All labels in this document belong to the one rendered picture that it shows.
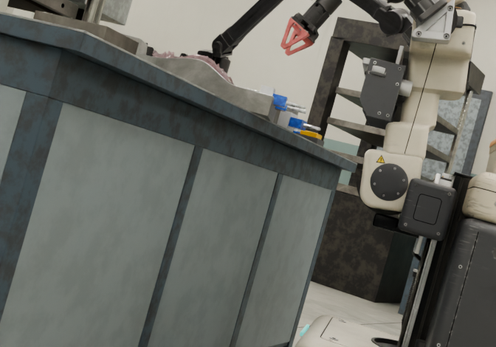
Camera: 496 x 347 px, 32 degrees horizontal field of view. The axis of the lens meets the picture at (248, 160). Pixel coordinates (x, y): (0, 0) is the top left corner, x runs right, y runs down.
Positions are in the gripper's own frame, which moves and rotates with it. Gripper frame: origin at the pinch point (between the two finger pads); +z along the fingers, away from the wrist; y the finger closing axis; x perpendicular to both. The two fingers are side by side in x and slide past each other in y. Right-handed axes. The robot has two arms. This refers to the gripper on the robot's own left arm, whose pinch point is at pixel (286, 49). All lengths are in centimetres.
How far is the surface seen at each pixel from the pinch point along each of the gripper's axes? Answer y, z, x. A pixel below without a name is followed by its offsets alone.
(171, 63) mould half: 10.4, 23.6, -18.2
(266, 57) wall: -764, -25, -184
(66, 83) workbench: 82, 36, -8
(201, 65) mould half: 9.6, 18.8, -12.0
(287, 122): -24.0, 14.5, 9.9
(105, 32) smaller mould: 49, 27, -22
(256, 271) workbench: -44, 56, 32
